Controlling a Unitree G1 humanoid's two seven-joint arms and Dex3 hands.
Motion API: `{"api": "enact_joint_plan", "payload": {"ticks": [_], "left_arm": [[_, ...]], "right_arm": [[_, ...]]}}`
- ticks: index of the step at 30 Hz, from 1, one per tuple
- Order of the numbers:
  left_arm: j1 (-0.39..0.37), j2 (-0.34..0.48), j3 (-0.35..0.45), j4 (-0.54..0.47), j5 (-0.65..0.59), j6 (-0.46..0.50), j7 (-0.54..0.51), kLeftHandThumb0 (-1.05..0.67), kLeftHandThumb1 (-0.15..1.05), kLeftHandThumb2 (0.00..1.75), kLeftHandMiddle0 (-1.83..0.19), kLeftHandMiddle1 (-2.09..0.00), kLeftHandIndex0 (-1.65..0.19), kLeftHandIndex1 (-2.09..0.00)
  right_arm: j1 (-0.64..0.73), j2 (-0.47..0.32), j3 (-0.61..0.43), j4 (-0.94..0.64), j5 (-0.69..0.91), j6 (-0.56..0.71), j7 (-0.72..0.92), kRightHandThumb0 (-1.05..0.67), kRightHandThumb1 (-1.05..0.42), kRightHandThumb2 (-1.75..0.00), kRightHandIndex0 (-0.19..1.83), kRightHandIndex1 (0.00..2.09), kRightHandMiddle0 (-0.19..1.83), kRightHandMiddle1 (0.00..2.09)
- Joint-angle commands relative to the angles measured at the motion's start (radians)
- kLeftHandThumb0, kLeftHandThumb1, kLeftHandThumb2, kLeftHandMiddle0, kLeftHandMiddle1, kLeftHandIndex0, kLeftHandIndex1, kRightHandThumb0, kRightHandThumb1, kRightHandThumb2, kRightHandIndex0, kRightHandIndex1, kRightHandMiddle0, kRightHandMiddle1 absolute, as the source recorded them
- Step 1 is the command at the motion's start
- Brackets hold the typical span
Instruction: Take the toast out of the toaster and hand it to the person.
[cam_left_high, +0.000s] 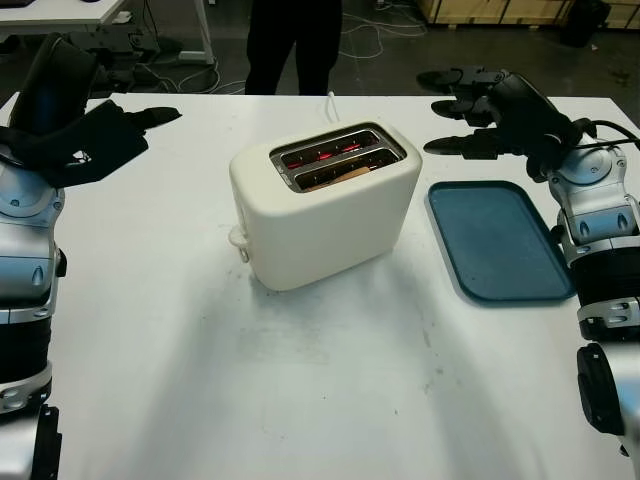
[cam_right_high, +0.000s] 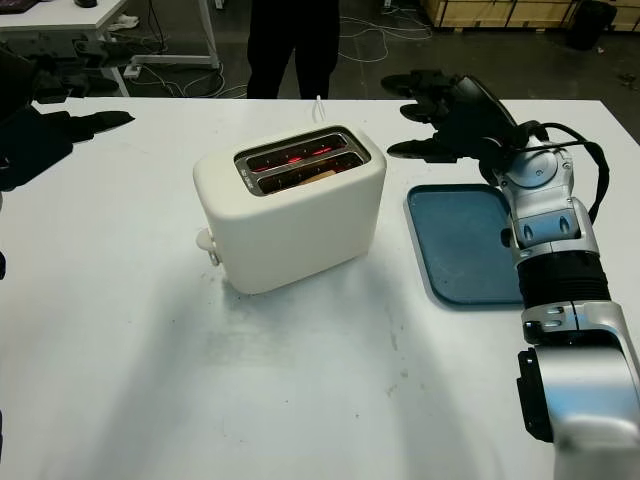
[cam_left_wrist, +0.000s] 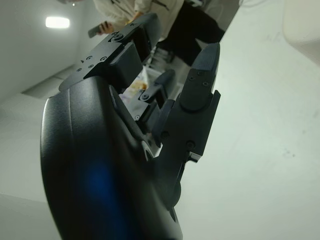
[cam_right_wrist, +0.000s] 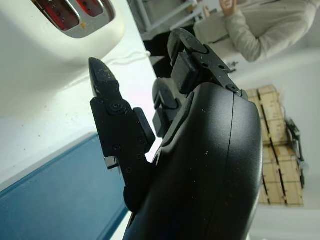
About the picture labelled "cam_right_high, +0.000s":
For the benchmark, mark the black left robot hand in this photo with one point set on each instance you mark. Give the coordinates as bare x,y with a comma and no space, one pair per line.
15,85

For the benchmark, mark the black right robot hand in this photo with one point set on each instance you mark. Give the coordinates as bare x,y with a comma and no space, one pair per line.
475,115

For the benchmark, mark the browned toast slice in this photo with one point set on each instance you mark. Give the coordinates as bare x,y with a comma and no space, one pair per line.
320,176

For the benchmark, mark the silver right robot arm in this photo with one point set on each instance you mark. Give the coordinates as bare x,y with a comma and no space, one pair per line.
545,230

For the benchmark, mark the person in black trousers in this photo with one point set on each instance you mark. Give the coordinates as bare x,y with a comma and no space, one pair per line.
272,50

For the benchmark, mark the white two-slot toaster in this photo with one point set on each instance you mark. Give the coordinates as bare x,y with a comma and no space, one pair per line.
290,235

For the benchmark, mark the white toaster lever knob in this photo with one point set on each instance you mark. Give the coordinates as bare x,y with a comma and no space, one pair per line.
203,239

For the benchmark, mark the silver toaster dial knob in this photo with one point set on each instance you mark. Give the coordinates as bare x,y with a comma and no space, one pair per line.
215,256

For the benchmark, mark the white office desk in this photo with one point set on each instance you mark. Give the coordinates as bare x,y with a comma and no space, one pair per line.
50,12

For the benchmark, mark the wooden crate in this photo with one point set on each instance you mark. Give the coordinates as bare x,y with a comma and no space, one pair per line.
475,12

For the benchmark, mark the white power strip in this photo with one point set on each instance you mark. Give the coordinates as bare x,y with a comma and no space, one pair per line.
132,71

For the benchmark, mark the blue plastic tray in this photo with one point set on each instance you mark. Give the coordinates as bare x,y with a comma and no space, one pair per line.
450,240

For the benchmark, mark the white crumpled cloth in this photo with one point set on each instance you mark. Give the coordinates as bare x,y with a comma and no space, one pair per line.
127,22

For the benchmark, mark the black bin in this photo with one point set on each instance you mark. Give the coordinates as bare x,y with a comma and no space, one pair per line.
592,25

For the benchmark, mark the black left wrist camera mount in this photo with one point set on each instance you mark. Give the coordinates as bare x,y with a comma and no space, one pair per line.
30,155

